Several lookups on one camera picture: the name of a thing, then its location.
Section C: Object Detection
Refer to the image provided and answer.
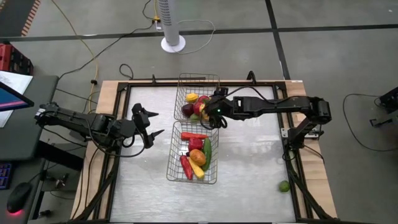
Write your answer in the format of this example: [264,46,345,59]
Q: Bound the dark purple plum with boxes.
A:
[181,103,195,118]

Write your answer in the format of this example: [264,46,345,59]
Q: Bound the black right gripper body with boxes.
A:
[206,96,234,119]

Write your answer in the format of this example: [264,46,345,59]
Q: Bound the yellow corn cob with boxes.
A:
[189,157,205,180]

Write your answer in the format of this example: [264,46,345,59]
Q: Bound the red chili pepper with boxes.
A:
[179,154,193,180]

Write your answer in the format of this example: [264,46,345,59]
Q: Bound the yellow-white power plug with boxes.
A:
[151,16,163,32]

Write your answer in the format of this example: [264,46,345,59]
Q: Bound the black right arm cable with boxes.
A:
[200,85,290,130]

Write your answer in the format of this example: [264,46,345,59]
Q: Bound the black computer mouse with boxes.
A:
[6,182,33,215]

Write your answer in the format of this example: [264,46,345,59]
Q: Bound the green cucumber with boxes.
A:
[201,138,213,171]

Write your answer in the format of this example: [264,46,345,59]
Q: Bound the black floor device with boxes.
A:
[369,86,398,128]

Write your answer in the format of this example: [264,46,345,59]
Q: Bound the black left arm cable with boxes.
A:
[90,133,147,159]

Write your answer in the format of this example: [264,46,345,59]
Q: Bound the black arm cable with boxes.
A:
[200,85,290,130]
[90,133,147,159]

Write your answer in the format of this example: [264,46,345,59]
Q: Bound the black mat with orange stripes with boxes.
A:
[0,0,42,37]

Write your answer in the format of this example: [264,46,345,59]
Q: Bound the grey desk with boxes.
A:
[0,73,60,162]

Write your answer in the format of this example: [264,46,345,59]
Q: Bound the white tower fan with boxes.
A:
[156,0,187,54]

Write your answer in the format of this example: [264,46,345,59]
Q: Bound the red bell pepper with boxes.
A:
[188,137,203,152]

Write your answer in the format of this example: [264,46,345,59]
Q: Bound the light wooden table board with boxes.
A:
[70,79,339,220]

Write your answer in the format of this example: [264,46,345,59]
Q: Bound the tilted computer monitor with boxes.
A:
[0,81,35,112]

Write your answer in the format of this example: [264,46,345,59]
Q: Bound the black floor device cable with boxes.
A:
[343,93,398,153]

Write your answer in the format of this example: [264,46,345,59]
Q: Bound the black table frame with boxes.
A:
[72,73,338,224]

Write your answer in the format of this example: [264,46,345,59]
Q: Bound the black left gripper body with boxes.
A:
[126,103,154,149]

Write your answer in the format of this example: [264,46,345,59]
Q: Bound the orange-red carrot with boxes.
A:
[180,132,209,140]

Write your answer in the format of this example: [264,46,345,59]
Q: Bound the silver mounting bracket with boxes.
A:
[281,127,324,139]

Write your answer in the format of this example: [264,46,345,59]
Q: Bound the white paper sheet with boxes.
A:
[0,70,34,128]

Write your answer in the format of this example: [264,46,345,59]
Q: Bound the dark keyboard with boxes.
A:
[0,162,12,190]

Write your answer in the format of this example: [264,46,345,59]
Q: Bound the black cable loop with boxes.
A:
[119,63,135,80]

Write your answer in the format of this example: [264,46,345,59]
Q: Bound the white fan cable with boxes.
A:
[175,19,216,55]

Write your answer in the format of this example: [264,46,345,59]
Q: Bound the brass wire basket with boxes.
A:
[173,72,221,123]
[165,120,220,185]

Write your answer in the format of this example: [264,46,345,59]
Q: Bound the orange fruit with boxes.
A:
[189,149,207,167]

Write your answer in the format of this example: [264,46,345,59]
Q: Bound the yellow cable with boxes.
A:
[50,0,100,112]

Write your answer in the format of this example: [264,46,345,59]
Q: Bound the red crate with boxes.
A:
[0,42,34,76]

